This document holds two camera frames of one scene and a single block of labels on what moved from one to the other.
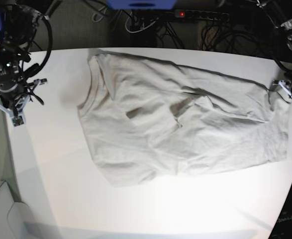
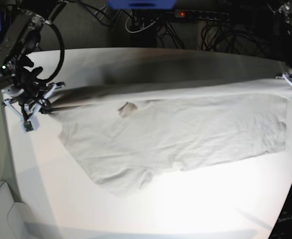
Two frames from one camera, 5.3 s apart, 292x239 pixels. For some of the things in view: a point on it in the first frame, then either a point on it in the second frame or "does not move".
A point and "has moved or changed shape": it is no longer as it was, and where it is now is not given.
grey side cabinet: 6,219 does not move
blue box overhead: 142,4 does not move
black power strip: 200,15 does not move
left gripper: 13,102 → 30,110
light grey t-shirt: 146,118 has moved or changed shape
